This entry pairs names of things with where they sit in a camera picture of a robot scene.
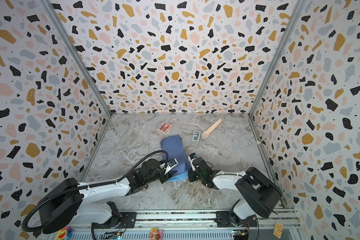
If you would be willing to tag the pink yellow figure toy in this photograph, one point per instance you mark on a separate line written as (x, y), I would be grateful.
(156, 234)

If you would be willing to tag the red playing card box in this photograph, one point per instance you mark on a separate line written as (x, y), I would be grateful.
(164, 128)

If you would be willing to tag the aluminium left corner post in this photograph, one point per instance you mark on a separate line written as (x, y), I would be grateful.
(49, 10)

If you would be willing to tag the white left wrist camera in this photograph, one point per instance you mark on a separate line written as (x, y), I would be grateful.
(170, 165)

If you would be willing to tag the grey tape dispenser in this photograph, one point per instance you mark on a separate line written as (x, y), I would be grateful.
(195, 139)

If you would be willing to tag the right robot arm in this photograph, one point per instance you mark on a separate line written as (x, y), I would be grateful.
(259, 194)

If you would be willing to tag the colourful smiley toy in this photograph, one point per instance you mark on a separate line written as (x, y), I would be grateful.
(64, 234)

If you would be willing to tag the blue wrapping paper sheet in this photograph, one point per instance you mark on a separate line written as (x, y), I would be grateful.
(174, 147)

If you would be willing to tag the aluminium right corner post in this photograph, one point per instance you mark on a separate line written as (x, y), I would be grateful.
(278, 54)

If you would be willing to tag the aluminium corner post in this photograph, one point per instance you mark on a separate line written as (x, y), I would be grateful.
(49, 10)
(278, 54)

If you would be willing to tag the beige microphone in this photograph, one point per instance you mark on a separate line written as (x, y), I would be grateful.
(207, 132)

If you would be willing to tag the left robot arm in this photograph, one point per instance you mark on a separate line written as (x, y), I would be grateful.
(72, 203)

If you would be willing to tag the wooden letter block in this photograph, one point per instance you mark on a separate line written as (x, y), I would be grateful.
(278, 230)

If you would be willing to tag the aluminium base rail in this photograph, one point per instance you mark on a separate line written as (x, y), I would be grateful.
(196, 225)

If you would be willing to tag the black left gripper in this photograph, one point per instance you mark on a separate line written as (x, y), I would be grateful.
(166, 177)

